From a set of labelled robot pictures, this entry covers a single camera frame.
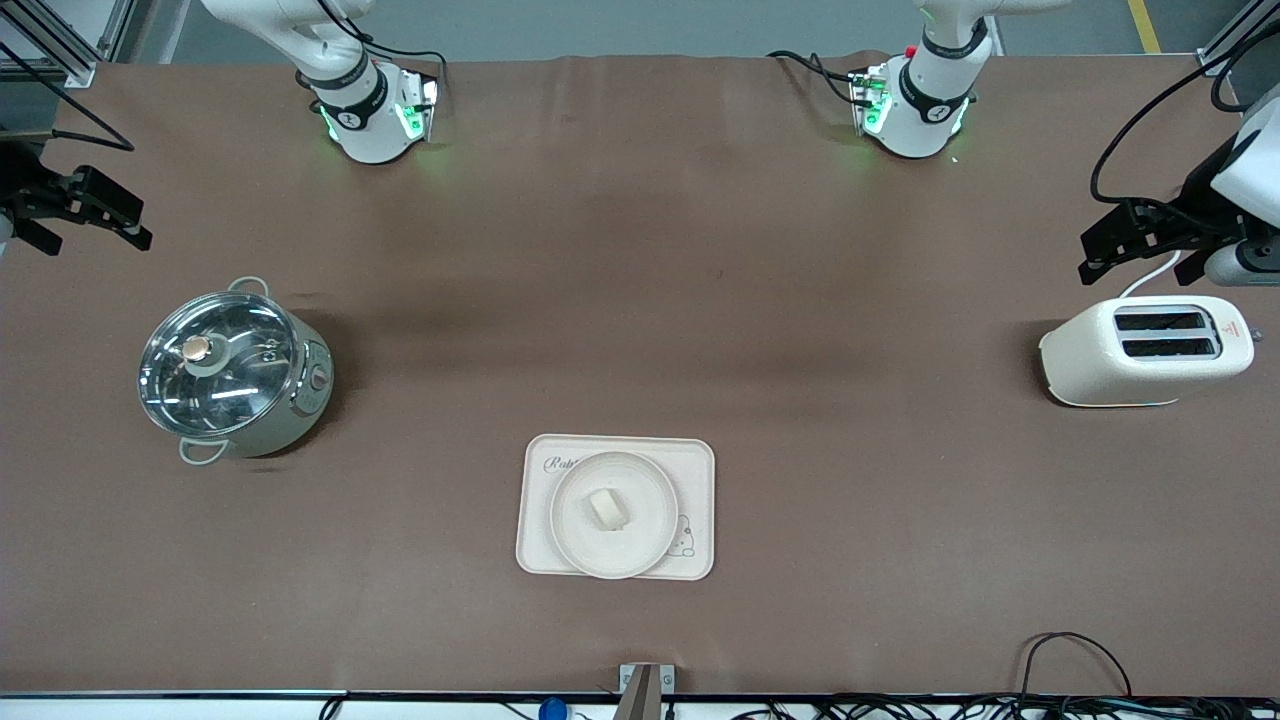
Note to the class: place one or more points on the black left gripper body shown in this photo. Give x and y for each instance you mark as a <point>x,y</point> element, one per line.
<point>1193,212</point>

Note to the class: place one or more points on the grey metal camera bracket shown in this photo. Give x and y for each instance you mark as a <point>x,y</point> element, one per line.
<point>645,690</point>

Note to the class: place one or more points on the cream rabbit print tray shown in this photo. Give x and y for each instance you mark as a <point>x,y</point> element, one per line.
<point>695,470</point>

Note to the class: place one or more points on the blue round cap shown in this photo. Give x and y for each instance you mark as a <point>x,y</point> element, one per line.
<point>552,710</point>

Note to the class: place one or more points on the round cream plate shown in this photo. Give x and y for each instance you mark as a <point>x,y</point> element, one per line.
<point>640,545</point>

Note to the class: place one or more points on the small white steamed bun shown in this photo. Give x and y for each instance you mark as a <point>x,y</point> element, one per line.
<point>607,509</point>

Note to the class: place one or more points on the cream two-slot toaster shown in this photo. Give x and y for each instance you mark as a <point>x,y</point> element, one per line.
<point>1090,360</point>

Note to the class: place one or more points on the brown table mat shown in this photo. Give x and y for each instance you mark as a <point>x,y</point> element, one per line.
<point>800,300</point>

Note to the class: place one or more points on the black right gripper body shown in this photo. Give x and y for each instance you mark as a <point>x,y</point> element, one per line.
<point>22,190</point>

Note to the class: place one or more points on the glass pot lid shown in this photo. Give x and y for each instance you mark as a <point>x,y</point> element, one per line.
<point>225,370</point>

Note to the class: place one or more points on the steel pot with glass lid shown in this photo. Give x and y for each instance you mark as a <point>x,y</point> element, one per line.
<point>305,400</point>

